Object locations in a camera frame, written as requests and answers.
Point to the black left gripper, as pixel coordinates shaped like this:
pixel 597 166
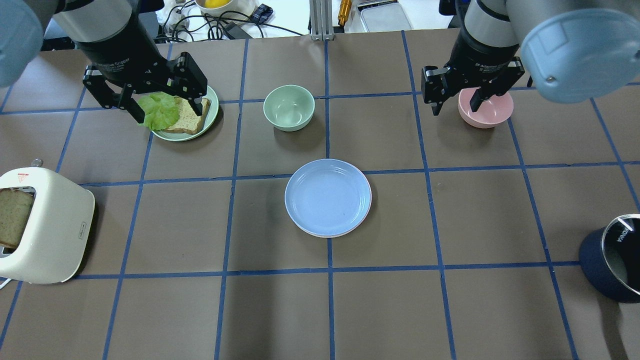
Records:
pixel 121 54

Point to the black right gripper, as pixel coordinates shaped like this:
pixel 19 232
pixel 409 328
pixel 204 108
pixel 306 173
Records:
pixel 481 54

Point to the blue plate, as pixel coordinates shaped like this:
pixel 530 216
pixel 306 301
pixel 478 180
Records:
pixel 322 177

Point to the pink plate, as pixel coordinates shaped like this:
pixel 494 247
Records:
pixel 350 232

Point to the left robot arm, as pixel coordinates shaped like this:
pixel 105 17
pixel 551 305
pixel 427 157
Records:
pixel 24 24

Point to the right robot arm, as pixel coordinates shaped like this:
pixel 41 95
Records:
pixel 573 50

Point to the green lettuce leaf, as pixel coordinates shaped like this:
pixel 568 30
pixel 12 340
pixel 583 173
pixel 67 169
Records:
pixel 161 110

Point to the bread slice on plate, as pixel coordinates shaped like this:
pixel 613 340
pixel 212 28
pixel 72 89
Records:
pixel 188 121

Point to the pink bowl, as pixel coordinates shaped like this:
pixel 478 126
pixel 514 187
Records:
pixel 490 114

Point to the green plate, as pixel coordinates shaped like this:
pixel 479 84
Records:
pixel 210 118

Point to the beige bowl with toys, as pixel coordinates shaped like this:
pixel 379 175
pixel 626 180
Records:
pixel 218 7

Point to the green bowl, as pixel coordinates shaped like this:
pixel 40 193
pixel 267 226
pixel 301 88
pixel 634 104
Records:
pixel 289 108

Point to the bread slice in toaster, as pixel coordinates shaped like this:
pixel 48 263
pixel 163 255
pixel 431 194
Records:
pixel 15 208

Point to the white toaster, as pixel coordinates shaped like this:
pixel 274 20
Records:
pixel 55 236

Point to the dark blue pot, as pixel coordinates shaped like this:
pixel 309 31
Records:
pixel 610 259

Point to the aluminium frame post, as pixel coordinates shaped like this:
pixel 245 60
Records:
pixel 321 20

